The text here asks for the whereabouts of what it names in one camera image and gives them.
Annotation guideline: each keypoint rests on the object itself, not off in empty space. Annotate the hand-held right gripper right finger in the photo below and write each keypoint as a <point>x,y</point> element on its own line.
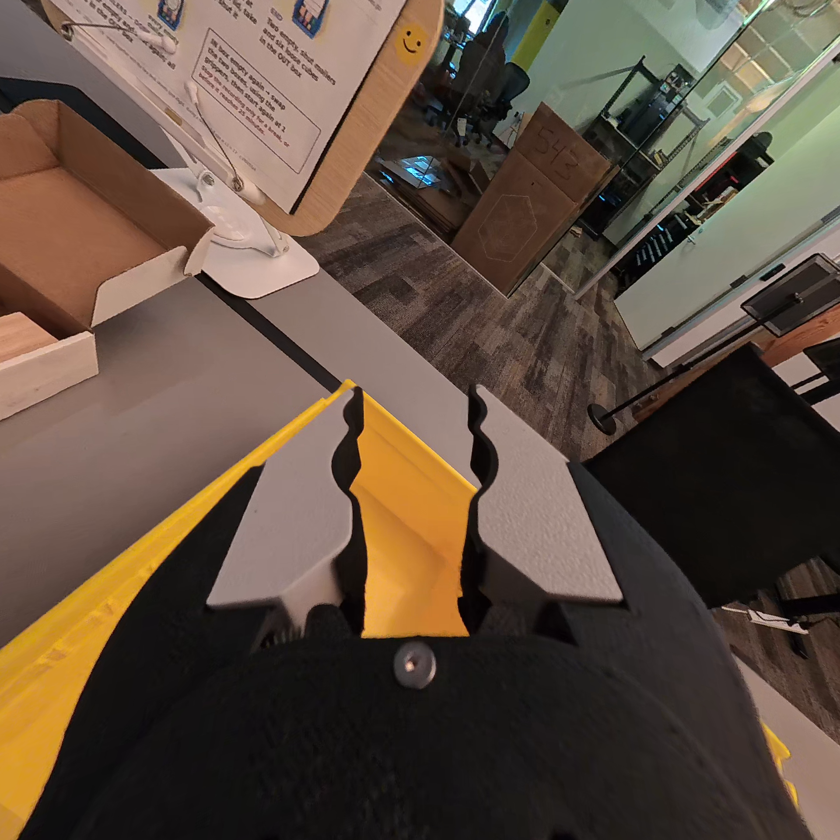
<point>544,525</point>

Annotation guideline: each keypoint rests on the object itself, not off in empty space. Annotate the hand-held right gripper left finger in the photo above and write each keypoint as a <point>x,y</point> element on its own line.
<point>289,531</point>

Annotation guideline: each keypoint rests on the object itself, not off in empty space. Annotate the yellow plastic bin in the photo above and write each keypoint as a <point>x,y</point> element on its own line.
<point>407,525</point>

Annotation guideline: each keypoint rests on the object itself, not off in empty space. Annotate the wooden cube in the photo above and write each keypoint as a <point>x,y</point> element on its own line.
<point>23,338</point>

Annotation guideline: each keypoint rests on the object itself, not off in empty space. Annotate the white cardboard mailer box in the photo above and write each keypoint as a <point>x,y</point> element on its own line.
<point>65,229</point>

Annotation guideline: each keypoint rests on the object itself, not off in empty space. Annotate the large brown cardboard box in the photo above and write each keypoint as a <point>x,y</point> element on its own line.
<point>525,216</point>

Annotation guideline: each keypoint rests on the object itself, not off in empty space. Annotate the black floor stand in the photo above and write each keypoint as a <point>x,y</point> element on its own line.
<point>602,418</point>

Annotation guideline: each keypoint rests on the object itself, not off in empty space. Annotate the black mesh office chair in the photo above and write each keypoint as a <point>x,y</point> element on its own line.
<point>722,472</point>

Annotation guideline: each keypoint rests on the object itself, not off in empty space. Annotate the white power strip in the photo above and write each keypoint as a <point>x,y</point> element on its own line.
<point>774,620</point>

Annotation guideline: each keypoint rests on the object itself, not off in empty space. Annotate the wooden table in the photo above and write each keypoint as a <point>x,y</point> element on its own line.
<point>807,338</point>

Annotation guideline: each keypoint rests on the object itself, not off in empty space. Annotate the dark screen panel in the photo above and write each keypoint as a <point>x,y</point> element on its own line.
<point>794,295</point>

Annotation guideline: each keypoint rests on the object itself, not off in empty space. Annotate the stack of flat cardboard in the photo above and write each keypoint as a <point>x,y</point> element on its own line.
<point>433,197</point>

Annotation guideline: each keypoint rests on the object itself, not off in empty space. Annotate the printed instruction sheet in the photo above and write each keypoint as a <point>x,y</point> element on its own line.
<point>262,98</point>

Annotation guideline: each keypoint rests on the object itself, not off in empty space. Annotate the black metal shelf rack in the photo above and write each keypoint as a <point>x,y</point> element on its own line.
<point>679,108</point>

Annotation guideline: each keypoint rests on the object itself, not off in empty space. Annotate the grey office chair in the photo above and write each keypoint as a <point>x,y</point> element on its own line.
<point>515,85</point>

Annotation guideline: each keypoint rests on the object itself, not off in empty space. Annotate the yellow smiley sticker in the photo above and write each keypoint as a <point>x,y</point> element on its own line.
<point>412,44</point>

